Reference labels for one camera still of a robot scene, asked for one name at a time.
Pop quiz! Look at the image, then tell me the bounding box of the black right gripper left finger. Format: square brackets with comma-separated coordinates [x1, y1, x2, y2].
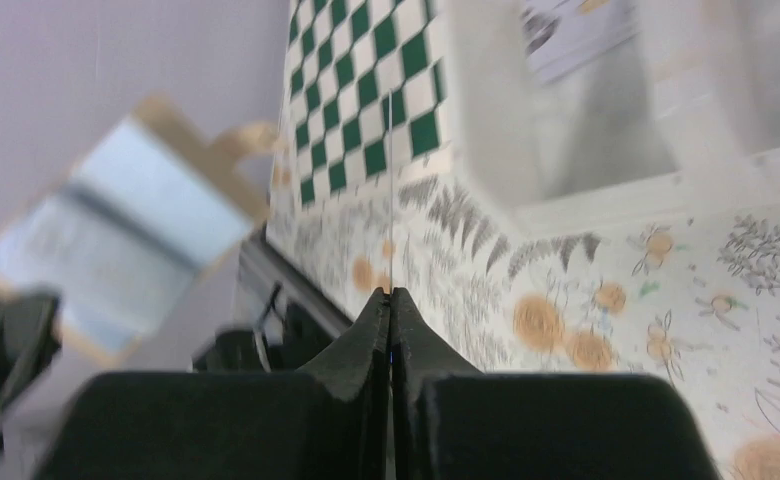
[35, 290, 389, 479]

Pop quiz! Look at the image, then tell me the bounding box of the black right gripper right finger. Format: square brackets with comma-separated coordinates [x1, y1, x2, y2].
[391, 288, 718, 479]

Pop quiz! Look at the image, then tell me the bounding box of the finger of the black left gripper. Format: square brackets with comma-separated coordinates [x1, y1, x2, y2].
[0, 292, 60, 410]

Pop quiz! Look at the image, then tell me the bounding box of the beige leather card holder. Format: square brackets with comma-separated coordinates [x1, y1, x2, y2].
[0, 94, 287, 366]

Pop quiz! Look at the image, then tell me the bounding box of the white VIP card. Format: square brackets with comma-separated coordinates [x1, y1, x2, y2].
[521, 0, 637, 83]

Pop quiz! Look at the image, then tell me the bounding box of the green and white chessboard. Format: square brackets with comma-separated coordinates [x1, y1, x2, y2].
[270, 0, 454, 220]

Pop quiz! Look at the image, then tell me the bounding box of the white two-compartment plastic bin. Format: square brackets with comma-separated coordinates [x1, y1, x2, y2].
[445, 1, 780, 237]

